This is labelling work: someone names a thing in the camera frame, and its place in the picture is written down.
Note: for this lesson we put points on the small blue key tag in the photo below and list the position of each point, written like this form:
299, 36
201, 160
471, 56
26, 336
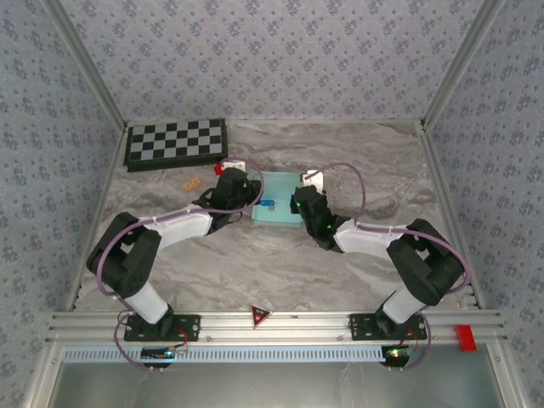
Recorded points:
268, 204

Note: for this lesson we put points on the light blue paper box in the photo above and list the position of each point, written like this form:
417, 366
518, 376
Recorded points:
276, 187

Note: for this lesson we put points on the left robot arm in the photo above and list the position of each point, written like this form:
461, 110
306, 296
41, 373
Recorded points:
183, 223

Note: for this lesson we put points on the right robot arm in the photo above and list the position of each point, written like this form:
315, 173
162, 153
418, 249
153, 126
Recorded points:
365, 240

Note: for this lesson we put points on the small red block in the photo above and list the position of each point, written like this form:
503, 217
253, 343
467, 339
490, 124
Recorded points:
218, 170

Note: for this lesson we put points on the small orange tag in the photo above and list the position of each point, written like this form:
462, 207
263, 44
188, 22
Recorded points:
191, 184

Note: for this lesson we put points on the black grey chessboard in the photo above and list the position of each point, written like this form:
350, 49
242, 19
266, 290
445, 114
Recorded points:
176, 142

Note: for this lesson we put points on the red triangle sign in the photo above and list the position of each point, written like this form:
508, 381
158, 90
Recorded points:
259, 315

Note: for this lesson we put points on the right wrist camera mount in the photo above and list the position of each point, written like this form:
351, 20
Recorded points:
314, 178

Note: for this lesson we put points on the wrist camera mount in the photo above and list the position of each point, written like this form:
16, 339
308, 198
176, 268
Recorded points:
234, 162
314, 178

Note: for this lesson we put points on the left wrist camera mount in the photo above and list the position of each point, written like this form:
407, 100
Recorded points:
234, 162

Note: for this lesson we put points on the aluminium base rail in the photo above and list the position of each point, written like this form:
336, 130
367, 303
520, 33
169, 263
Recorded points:
306, 329

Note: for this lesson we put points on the aluminium side rail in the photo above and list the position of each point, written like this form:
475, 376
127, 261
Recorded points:
111, 178
440, 178

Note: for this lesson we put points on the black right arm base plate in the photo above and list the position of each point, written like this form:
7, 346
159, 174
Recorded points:
361, 327

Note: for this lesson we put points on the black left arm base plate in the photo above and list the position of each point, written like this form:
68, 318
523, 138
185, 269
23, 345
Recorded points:
191, 327

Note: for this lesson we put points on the aluminium frame post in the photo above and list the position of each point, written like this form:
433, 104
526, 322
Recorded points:
459, 64
87, 64

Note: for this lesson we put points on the red brick on rail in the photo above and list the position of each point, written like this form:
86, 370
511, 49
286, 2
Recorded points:
465, 338

